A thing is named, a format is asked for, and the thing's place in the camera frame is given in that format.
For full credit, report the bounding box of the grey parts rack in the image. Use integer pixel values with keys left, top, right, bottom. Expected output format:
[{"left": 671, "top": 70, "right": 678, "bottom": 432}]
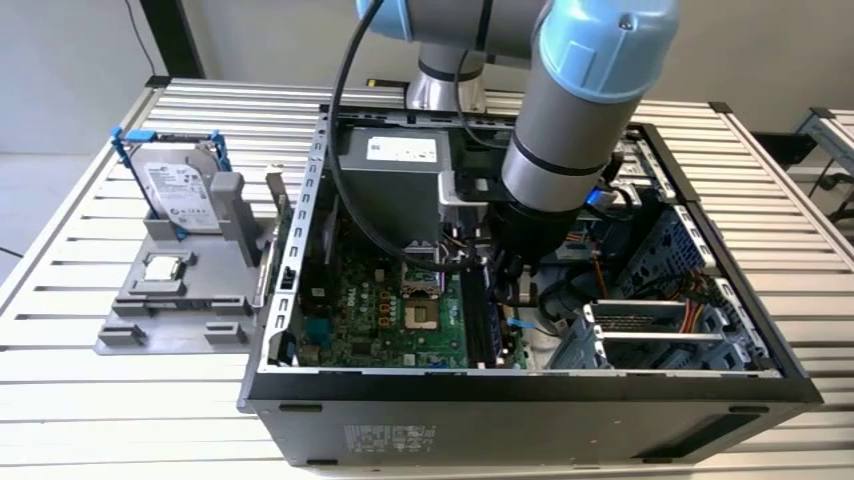
[{"left": 92, "top": 172, "right": 282, "bottom": 357}]

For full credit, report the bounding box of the grey power supply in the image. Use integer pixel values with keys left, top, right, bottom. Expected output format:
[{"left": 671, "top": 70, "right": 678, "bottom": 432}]
[{"left": 326, "top": 127, "right": 455, "bottom": 251}]

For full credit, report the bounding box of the black frame post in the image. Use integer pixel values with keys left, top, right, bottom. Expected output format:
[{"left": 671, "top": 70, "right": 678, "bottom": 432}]
[{"left": 143, "top": 0, "right": 206, "bottom": 86}]

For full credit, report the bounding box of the CPU socket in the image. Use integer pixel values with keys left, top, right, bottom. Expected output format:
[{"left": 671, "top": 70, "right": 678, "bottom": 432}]
[{"left": 403, "top": 298, "right": 443, "bottom": 332}]

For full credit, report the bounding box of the green motherboard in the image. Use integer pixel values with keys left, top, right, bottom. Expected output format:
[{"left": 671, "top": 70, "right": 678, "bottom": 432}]
[{"left": 296, "top": 244, "right": 535, "bottom": 372}]

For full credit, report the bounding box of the orange wire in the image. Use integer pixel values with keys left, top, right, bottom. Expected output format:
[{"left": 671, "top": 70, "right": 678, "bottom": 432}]
[{"left": 590, "top": 249, "right": 610, "bottom": 304}]

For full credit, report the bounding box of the coloured power wire bundle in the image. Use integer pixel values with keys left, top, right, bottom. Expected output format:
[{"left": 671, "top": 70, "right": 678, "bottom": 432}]
[{"left": 677, "top": 272, "right": 713, "bottom": 346}]

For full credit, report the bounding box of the thick black cable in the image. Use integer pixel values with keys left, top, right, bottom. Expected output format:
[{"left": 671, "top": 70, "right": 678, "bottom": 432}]
[{"left": 330, "top": 0, "right": 488, "bottom": 274}]

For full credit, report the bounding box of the black RAM slot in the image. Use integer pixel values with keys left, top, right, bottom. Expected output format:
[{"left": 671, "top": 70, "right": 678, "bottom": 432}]
[
  {"left": 468, "top": 267, "right": 486, "bottom": 367},
  {"left": 460, "top": 267, "right": 478, "bottom": 367},
  {"left": 478, "top": 272, "right": 496, "bottom": 368}
]

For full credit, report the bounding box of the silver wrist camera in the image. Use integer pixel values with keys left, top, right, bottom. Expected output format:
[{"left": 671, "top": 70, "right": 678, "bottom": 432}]
[{"left": 436, "top": 169, "right": 492, "bottom": 209}]

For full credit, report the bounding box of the metal disk bay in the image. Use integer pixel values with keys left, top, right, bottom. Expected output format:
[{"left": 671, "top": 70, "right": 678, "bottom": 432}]
[{"left": 552, "top": 299, "right": 769, "bottom": 374}]

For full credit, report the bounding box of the neighbouring metal table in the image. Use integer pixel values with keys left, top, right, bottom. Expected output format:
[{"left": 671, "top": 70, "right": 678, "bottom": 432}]
[{"left": 793, "top": 105, "right": 854, "bottom": 174}]

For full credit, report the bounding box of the black PC case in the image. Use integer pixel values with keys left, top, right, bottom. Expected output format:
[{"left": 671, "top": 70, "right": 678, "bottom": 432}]
[{"left": 236, "top": 103, "right": 829, "bottom": 471}]

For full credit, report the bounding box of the thin black cable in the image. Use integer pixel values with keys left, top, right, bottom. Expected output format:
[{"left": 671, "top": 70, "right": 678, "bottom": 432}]
[{"left": 454, "top": 0, "right": 519, "bottom": 149}]

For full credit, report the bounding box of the metal socket cover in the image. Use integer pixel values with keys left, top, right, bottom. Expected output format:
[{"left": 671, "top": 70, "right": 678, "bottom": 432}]
[{"left": 399, "top": 242, "right": 446, "bottom": 301}]

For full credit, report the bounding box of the silver CPU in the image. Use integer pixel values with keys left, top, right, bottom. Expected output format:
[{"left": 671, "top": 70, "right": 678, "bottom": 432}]
[{"left": 143, "top": 255, "right": 183, "bottom": 281}]

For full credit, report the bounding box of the hard disk in blue carrier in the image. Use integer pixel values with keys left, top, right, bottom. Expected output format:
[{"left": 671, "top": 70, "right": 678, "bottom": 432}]
[{"left": 109, "top": 127, "right": 232, "bottom": 241}]

